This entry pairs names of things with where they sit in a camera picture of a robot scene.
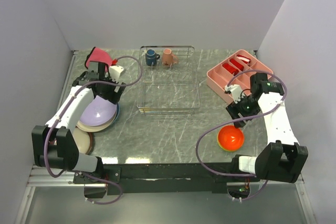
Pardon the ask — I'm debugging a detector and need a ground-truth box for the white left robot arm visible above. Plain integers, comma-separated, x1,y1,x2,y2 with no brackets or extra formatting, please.
31,61,125,183

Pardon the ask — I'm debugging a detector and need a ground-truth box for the pink mug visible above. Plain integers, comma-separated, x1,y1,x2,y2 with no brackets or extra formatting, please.
162,48,179,67

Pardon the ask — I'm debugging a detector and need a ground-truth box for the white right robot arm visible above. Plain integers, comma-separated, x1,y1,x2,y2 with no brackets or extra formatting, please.
224,70,308,183

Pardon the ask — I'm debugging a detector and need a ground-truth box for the red white item in tray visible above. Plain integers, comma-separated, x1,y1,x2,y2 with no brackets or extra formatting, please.
236,55,251,66

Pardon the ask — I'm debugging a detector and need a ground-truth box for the brown rimmed cream plate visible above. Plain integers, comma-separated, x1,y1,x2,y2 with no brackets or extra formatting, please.
72,127,94,155

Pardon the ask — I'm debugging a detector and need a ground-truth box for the orange bowl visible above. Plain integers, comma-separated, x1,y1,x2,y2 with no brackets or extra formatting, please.
217,125,245,146

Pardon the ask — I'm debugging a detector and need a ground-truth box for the yellow-green bowl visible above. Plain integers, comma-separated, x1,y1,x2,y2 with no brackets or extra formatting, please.
217,141,241,152

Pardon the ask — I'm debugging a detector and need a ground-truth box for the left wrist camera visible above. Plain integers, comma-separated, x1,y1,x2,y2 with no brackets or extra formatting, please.
108,59,125,82

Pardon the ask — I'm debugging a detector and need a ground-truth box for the pink cloth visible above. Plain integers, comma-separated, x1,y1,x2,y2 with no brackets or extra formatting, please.
85,47,113,69

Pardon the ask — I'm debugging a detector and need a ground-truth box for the lavender plate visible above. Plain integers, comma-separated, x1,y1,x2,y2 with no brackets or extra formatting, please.
79,96,117,126

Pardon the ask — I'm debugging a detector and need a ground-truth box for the blue plate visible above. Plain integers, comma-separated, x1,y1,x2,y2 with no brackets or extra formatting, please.
112,103,120,123

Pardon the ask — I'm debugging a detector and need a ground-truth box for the black base beam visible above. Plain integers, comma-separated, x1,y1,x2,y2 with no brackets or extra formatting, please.
73,163,260,196

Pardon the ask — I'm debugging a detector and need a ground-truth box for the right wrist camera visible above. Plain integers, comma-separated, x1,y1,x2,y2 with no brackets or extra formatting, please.
224,84,242,103

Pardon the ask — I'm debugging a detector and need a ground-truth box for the pink compartment tray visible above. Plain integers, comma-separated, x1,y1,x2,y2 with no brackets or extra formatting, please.
206,49,272,104

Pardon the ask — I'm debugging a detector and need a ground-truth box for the dark blue mug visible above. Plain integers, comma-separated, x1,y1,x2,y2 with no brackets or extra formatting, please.
145,49,160,67

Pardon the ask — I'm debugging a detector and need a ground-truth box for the aluminium rail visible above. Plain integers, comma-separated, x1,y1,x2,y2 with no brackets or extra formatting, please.
26,163,305,188

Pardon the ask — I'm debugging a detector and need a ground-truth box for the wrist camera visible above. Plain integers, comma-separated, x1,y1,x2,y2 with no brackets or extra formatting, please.
108,59,125,82
224,84,242,103

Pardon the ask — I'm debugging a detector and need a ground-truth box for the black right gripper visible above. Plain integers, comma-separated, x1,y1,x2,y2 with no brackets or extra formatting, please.
226,93,261,129

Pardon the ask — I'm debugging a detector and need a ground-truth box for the wire dish rack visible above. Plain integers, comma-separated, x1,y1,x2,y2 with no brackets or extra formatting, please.
137,45,201,114

